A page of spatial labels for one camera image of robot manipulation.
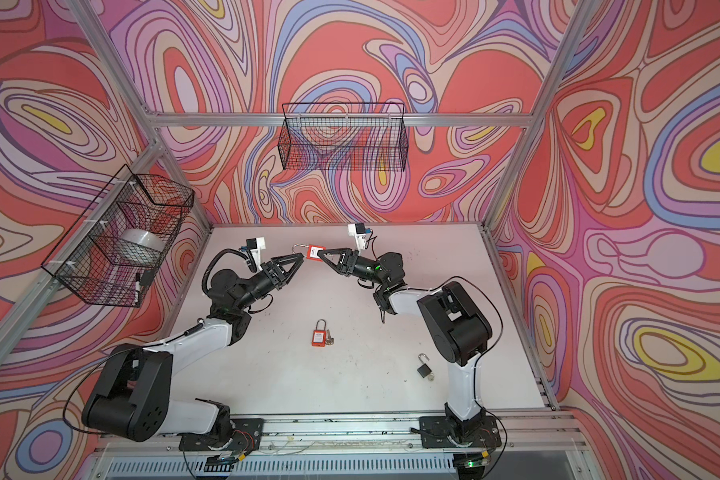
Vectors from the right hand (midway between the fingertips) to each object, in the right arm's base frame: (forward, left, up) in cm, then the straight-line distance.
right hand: (319, 261), depth 77 cm
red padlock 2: (-11, +2, -24) cm, 26 cm away
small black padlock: (-20, -28, -26) cm, 43 cm away
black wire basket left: (-1, +47, +9) cm, 48 cm away
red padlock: (+1, +1, +3) cm, 4 cm away
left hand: (-1, +3, +2) cm, 4 cm away
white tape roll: (-1, +41, +9) cm, 42 cm away
